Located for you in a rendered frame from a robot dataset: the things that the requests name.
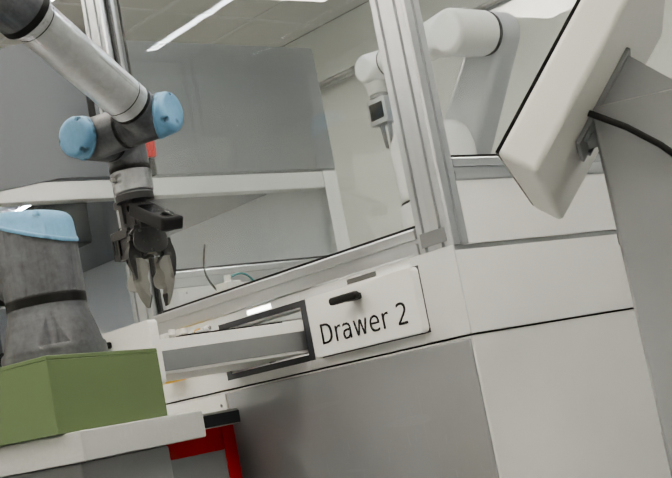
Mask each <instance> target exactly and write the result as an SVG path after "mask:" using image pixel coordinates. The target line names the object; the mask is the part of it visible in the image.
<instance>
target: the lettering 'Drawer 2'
mask: <svg viewBox="0 0 672 478"><path fill-rule="evenodd" d="M398 305H402V306H403V313H402V316H401V318H400V321H399V325H403V324H407V323H408V321H405V322H402V319H403V317H404V314H405V310H406V309H405V305H404V304H403V303H402V302H399V303H397V304H396V305H395V307H397V306H398ZM385 314H388V313H387V312H385V313H384V314H383V313H381V316H382V321H383V326H384V329H386V326H385V321H384V316H385ZM373 317H375V318H376V319H377V321H376V322H372V323H371V320H372V318H373ZM369 323H370V328H371V329H372V331H374V332H377V331H379V330H380V327H379V328H378V329H374V328H373V327H372V325H373V324H377V323H379V319H378V317H377V316H376V315H372V316H371V317H370V320H369ZM353 324H354V327H355V329H356V332H357V335H358V336H360V324H361V327H362V330H363V332H364V334H366V318H364V328H363V325H362V322H361V320H360V319H358V329H357V326H356V324H355V321H353ZM344 325H348V326H349V328H347V329H345V330H344V331H343V336H344V338H345V339H349V338H350V336H351V338H352V337H353V336H352V331H351V327H350V324H349V323H347V322H346V323H343V324H342V327H343V326H344ZM322 326H327V327H328V328H329V330H330V339H329V341H326V342H325V341H324V335H323V330H322ZM338 327H340V324H338V325H337V326H334V328H335V334H336V339H337V341H339V339H338V334H337V328H338ZM320 330H321V335H322V341H323V345H324V344H328V343H330V342H331V341H332V337H333V335H332V329H331V327H330V325H329V324H327V323H324V324H320ZM347 330H349V331H350V334H349V336H348V337H346V335H345V332H346V331H347Z"/></svg>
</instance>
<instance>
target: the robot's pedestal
mask: <svg viewBox="0 0 672 478"><path fill-rule="evenodd" d="M205 436H206V431H205V425H204V420H203V414H202V411H201V410H198V411H192V412H186V413H180V414H174V415H168V416H163V417H157V418H151V419H145V420H139V421H133V422H127V423H121V424H115V425H110V426H104V427H98V428H92V429H86V430H80V431H75V432H70V433H65V434H60V435H55V436H51V437H46V438H41V439H36V440H31V441H26V442H21V443H16V444H11V445H6V446H1V447H0V478H174V477H173V471H172V465H171V459H170V453H169V448H168V446H165V445H169V444H174V443H178V442H183V441H188V440H193V439H198V438H203V437H205Z"/></svg>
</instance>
